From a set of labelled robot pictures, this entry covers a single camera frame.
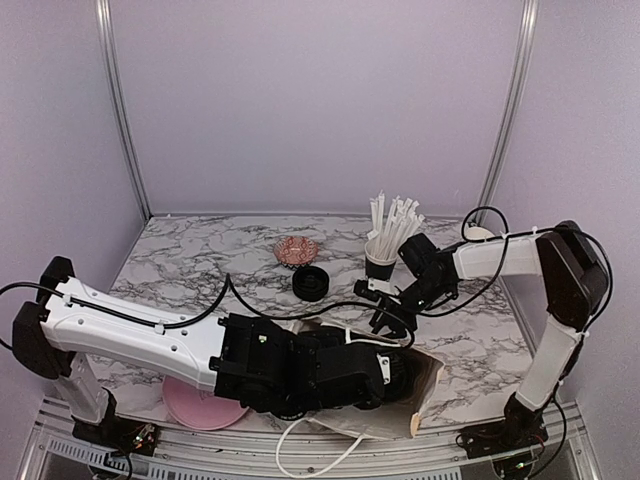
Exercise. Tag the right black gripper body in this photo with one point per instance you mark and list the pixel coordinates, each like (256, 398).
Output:
(393, 314)

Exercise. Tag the brown paper bag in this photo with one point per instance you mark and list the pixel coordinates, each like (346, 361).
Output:
(337, 384)

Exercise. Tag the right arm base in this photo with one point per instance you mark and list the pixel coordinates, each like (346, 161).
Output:
(519, 428)

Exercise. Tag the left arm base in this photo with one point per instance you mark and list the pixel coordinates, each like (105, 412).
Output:
(124, 435)

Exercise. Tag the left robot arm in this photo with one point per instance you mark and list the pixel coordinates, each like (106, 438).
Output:
(251, 360)

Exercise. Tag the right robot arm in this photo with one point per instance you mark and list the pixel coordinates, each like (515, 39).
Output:
(573, 266)

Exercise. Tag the black cup holding straws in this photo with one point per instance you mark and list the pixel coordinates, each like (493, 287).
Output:
(375, 267)

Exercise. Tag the bundle of white straws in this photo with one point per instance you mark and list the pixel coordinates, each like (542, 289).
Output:
(392, 225)

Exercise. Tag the stack of black lids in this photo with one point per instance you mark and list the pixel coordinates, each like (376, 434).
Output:
(310, 283)

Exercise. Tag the stack of paper cups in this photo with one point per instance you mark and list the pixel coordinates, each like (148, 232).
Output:
(477, 234)

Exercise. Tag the pink plate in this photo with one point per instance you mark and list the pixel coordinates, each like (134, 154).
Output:
(198, 409)

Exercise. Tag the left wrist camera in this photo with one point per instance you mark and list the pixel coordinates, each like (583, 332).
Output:
(385, 368)

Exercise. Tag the right aluminium frame post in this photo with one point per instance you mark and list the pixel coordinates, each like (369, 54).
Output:
(515, 90)

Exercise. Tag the aluminium frame post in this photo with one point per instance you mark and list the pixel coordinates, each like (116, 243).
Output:
(515, 90)
(117, 96)

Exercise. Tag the left aluminium frame post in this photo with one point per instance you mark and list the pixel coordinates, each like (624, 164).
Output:
(117, 96)

